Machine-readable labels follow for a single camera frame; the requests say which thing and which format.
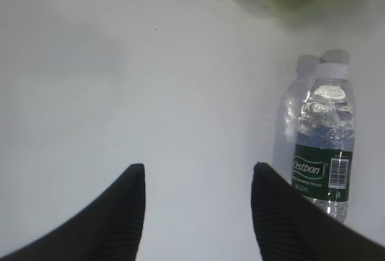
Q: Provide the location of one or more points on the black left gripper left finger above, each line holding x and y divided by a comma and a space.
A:
109, 228

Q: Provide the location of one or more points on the clear water bottle green label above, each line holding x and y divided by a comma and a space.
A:
323, 157

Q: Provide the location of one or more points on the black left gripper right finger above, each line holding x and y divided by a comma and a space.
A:
288, 227

